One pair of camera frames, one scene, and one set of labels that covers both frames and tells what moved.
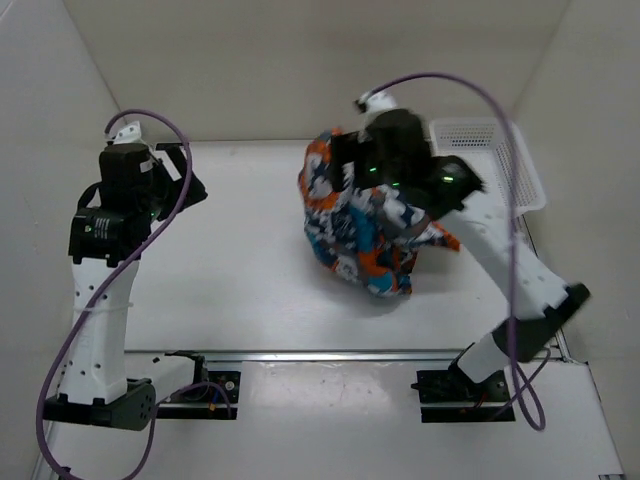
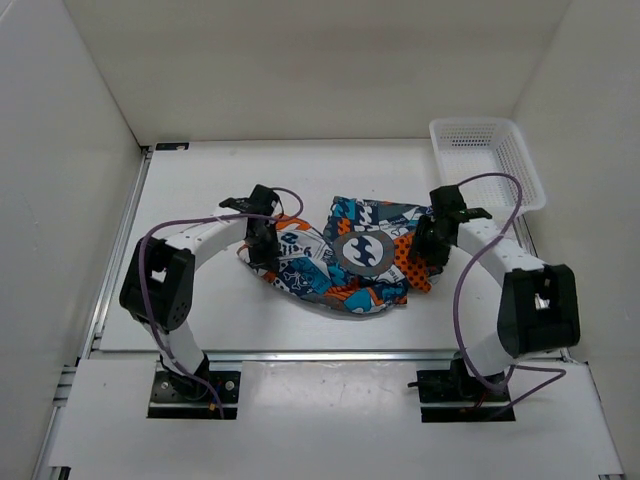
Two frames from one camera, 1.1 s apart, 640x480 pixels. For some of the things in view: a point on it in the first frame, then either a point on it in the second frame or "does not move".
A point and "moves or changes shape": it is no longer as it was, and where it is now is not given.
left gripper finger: x=172 y=156 to x=263 y=249
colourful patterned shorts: x=373 y=235 moves or changes shape
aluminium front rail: x=222 y=357 does not move
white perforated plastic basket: x=482 y=143 does not move
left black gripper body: x=153 y=197 to x=269 y=226
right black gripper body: x=374 y=170 to x=428 y=223
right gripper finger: x=347 y=148 to x=434 y=246
